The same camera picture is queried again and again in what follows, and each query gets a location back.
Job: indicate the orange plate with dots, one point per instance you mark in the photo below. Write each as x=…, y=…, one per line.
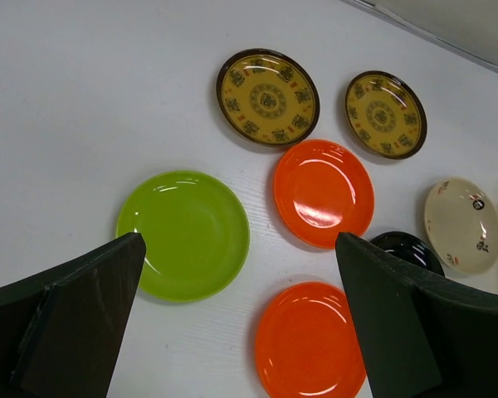
x=306, y=344
x=321, y=189

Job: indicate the black plate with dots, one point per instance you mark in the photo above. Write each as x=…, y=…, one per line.
x=409, y=248

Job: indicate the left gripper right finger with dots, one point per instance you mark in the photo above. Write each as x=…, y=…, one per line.
x=420, y=334

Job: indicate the yellow brown plate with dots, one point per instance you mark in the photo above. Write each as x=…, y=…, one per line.
x=385, y=115
x=268, y=98

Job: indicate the green plate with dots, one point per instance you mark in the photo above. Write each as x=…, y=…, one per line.
x=196, y=232

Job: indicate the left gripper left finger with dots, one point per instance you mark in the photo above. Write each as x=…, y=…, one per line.
x=61, y=330

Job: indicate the cream plate with characters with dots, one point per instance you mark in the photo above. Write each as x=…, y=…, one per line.
x=461, y=223

